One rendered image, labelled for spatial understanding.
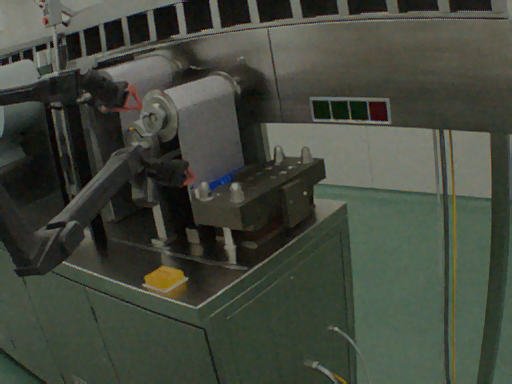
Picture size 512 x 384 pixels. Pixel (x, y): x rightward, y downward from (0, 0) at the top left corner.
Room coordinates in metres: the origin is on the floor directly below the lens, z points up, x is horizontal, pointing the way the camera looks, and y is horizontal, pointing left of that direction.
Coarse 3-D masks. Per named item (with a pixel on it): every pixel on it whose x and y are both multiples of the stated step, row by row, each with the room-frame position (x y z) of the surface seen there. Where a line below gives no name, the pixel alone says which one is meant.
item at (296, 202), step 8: (304, 176) 1.49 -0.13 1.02; (288, 184) 1.45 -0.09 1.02; (296, 184) 1.46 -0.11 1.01; (304, 184) 1.48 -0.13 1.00; (280, 192) 1.43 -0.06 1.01; (288, 192) 1.43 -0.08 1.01; (296, 192) 1.45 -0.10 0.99; (304, 192) 1.48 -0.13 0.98; (288, 200) 1.42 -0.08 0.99; (296, 200) 1.45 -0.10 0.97; (304, 200) 1.48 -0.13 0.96; (288, 208) 1.42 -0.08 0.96; (296, 208) 1.44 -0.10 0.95; (304, 208) 1.47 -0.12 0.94; (288, 216) 1.42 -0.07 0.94; (296, 216) 1.44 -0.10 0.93; (304, 216) 1.47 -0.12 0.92; (288, 224) 1.42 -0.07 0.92
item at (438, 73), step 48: (192, 48) 1.85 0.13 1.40; (240, 48) 1.72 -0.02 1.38; (288, 48) 1.61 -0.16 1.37; (336, 48) 1.51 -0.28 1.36; (384, 48) 1.41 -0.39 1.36; (432, 48) 1.32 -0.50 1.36; (480, 48) 1.23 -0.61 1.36; (240, 96) 1.74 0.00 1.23; (288, 96) 1.63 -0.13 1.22; (336, 96) 1.52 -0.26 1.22; (384, 96) 1.43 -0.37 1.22; (432, 96) 1.33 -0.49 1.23; (480, 96) 1.24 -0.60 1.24
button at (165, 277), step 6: (156, 270) 1.24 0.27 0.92; (162, 270) 1.23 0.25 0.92; (168, 270) 1.23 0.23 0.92; (174, 270) 1.23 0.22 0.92; (150, 276) 1.21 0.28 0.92; (156, 276) 1.20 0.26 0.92; (162, 276) 1.20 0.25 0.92; (168, 276) 1.20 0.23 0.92; (174, 276) 1.20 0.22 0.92; (180, 276) 1.21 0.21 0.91; (150, 282) 1.20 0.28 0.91; (156, 282) 1.18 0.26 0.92; (162, 282) 1.17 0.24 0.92; (168, 282) 1.18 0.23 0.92; (174, 282) 1.19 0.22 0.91; (162, 288) 1.17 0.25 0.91; (168, 288) 1.18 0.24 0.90
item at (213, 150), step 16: (208, 128) 1.54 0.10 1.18; (224, 128) 1.59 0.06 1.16; (192, 144) 1.49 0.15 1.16; (208, 144) 1.54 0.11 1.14; (224, 144) 1.59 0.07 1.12; (240, 144) 1.64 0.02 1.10; (192, 160) 1.48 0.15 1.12; (208, 160) 1.53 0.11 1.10; (224, 160) 1.58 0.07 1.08; (240, 160) 1.63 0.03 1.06; (208, 176) 1.52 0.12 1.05; (192, 192) 1.47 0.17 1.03
